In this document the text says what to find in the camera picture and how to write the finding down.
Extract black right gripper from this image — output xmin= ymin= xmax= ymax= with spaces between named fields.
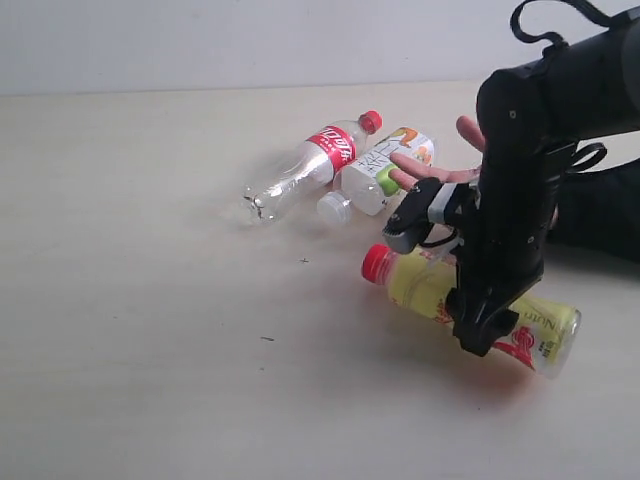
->
xmin=446 ymin=143 xmax=575 ymax=357

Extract white tea bottle fruit label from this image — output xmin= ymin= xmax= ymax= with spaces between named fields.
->
xmin=316 ymin=127 xmax=435 ymax=227

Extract yellow bottle red cap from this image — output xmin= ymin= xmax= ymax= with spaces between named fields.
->
xmin=361 ymin=244 xmax=582 ymax=379

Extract clear cola bottle red label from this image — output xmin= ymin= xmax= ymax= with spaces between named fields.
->
xmin=242 ymin=110 xmax=383 ymax=224

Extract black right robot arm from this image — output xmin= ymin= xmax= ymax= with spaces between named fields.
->
xmin=447 ymin=9 xmax=639 ymax=356

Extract person's forearm black sleeve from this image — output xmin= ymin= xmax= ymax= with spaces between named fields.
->
xmin=547 ymin=159 xmax=639 ymax=264

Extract person's open bare hand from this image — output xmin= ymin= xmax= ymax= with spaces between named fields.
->
xmin=389 ymin=115 xmax=559 ymax=251

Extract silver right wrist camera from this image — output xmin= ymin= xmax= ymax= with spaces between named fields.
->
xmin=382 ymin=177 xmax=478 ymax=254

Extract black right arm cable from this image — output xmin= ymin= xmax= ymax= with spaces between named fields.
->
xmin=508 ymin=0 xmax=640 ymax=50

